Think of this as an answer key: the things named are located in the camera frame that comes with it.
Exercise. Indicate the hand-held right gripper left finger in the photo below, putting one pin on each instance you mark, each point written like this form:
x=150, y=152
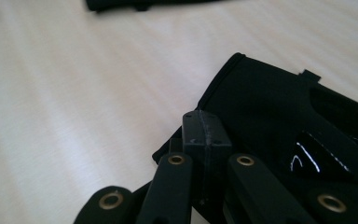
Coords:
x=195, y=133

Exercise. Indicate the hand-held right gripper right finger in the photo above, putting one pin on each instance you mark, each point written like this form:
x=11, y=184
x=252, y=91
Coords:
x=218, y=137

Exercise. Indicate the black glove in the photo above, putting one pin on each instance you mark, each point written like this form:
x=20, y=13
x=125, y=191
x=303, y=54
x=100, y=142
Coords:
x=121, y=3
x=261, y=102

